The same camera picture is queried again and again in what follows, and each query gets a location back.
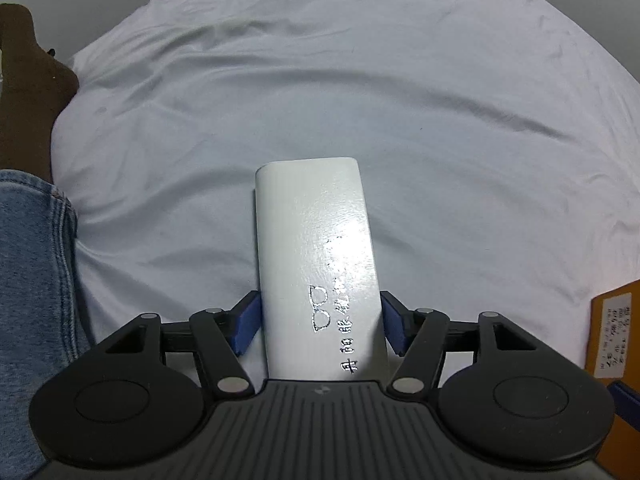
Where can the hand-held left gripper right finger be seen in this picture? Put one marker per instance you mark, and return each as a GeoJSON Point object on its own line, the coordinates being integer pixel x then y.
{"type": "Point", "coordinates": [395, 325]}

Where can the white glasses case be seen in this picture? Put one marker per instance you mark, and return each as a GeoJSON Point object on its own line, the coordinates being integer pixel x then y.
{"type": "Point", "coordinates": [315, 240]}

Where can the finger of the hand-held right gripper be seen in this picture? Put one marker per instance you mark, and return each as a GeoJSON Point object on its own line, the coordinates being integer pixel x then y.
{"type": "Point", "coordinates": [627, 396]}

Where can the person's brown socked foot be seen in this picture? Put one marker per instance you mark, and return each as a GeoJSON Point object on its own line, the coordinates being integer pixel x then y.
{"type": "Point", "coordinates": [25, 100]}

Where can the light grey bed sheet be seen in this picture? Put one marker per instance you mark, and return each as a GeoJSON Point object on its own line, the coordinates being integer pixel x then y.
{"type": "Point", "coordinates": [350, 60]}

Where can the person's blue jeans leg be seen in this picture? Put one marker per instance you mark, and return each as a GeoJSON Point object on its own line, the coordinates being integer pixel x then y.
{"type": "Point", "coordinates": [35, 260]}

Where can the orange cardboard box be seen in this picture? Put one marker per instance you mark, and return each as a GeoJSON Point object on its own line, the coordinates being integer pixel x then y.
{"type": "Point", "coordinates": [620, 340]}

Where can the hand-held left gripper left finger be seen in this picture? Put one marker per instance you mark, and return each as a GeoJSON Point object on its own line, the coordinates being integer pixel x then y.
{"type": "Point", "coordinates": [247, 325]}

